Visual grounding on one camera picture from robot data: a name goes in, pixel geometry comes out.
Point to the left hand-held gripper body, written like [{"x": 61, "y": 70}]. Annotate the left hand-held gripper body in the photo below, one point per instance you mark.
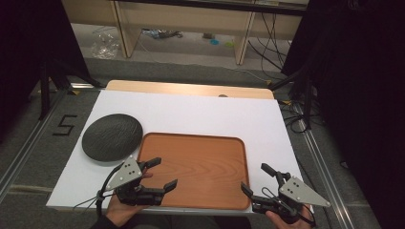
[{"x": 127, "y": 171}]

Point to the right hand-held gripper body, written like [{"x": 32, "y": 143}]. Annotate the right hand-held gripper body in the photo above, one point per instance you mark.
[{"x": 299, "y": 192}]

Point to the brown wooden tray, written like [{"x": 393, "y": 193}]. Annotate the brown wooden tray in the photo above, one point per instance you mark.
[{"x": 197, "y": 168}]

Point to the black textured round plate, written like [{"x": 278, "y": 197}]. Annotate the black textured round plate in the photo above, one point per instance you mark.
[{"x": 111, "y": 136}]

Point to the person's right hand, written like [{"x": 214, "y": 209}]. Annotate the person's right hand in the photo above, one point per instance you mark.
[{"x": 289, "y": 225}]

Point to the person's left hand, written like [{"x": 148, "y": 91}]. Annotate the person's left hand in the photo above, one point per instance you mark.
[{"x": 119, "y": 212}]

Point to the person's dark clothing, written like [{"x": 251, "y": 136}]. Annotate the person's dark clothing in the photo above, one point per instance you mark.
[{"x": 191, "y": 222}]

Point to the white table cover sheet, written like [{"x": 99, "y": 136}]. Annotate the white table cover sheet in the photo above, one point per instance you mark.
[{"x": 197, "y": 114}]

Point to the black metal stand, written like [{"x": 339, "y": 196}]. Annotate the black metal stand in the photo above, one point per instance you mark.
[
  {"x": 44, "y": 95},
  {"x": 307, "y": 105}
]

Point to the light wooden table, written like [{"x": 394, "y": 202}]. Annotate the light wooden table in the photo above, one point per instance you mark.
[{"x": 178, "y": 87}]

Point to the black curtain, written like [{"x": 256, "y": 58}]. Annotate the black curtain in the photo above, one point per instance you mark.
[
  {"x": 359, "y": 95},
  {"x": 31, "y": 47}
]

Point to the clear plastic bag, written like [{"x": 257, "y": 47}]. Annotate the clear plastic bag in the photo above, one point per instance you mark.
[{"x": 105, "y": 44}]

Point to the crumpled dark wrapper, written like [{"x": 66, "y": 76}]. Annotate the crumpled dark wrapper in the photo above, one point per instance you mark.
[{"x": 160, "y": 33}]

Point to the small green object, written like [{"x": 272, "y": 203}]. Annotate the small green object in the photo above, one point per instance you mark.
[{"x": 230, "y": 44}]

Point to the small blue disc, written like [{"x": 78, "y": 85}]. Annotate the small blue disc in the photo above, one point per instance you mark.
[{"x": 214, "y": 41}]

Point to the light wooden shelf unit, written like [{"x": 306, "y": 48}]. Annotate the light wooden shelf unit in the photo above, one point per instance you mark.
[{"x": 191, "y": 19}]

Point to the aluminium floor rail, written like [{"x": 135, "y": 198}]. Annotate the aluminium floor rail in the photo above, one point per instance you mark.
[
  {"x": 28, "y": 146},
  {"x": 324, "y": 171}
]

